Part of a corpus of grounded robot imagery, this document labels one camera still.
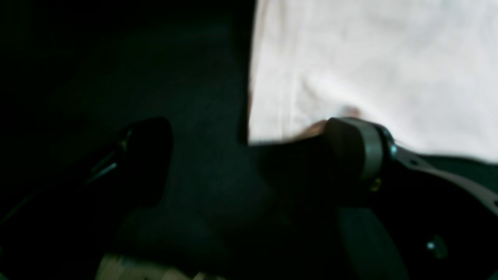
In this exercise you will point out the pink T-shirt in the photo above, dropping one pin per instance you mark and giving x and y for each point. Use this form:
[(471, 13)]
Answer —
[(425, 69)]

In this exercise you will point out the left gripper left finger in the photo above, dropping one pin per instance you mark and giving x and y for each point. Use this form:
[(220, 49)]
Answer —
[(60, 229)]

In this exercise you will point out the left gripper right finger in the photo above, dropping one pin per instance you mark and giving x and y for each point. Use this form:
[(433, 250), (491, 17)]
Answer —
[(364, 208)]

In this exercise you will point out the black table cloth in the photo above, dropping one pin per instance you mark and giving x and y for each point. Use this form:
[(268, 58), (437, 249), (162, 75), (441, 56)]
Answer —
[(74, 73)]

